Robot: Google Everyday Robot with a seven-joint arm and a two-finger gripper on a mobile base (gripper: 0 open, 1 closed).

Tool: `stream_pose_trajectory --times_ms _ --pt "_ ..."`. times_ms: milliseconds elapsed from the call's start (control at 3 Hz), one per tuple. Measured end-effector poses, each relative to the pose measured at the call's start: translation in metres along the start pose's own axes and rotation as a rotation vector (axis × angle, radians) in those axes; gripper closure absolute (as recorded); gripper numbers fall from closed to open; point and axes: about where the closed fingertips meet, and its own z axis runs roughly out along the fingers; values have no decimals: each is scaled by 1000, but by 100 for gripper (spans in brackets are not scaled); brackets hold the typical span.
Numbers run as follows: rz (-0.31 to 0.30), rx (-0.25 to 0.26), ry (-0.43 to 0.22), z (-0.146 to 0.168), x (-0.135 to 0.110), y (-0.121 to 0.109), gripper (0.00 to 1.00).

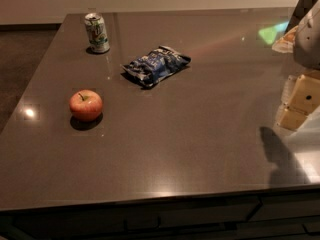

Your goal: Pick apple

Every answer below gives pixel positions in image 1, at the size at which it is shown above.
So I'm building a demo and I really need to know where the red apple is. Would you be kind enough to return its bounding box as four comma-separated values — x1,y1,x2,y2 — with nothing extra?
69,89,103,122

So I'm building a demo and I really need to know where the yellow snack bag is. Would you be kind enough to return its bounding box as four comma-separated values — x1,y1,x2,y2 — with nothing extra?
272,26,298,53

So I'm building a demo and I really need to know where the dark box at table corner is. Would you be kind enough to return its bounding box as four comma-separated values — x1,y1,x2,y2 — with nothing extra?
285,0,318,32

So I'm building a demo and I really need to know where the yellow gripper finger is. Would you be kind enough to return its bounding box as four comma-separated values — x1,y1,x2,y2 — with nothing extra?
276,71,320,131

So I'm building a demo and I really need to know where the blue chip bag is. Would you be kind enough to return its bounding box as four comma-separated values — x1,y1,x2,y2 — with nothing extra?
122,46,191,88

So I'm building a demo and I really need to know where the green white soda can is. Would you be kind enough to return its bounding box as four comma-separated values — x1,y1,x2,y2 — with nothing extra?
84,13,110,54

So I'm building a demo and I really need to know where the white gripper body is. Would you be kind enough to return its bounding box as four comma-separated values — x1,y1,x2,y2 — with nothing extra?
293,0,320,70

